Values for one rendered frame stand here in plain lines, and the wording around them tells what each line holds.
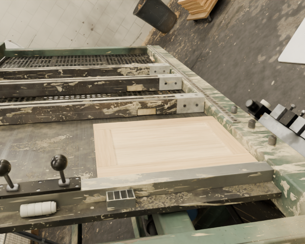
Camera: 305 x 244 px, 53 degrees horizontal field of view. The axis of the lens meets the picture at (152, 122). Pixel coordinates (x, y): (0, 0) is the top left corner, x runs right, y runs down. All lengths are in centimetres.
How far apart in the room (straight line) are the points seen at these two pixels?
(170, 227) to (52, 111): 71
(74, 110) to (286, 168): 80
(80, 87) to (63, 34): 472
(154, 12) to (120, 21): 118
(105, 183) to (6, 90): 95
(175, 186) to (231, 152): 28
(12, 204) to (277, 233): 60
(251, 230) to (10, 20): 594
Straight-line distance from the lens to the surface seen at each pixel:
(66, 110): 128
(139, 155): 98
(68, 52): 257
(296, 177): 91
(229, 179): 88
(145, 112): 131
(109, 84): 160
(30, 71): 186
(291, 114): 121
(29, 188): 82
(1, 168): 73
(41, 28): 629
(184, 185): 84
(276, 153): 100
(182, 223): 81
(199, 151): 102
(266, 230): 71
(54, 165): 71
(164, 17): 553
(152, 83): 163
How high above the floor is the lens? 158
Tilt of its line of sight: 23 degrees down
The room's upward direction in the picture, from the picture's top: 58 degrees counter-clockwise
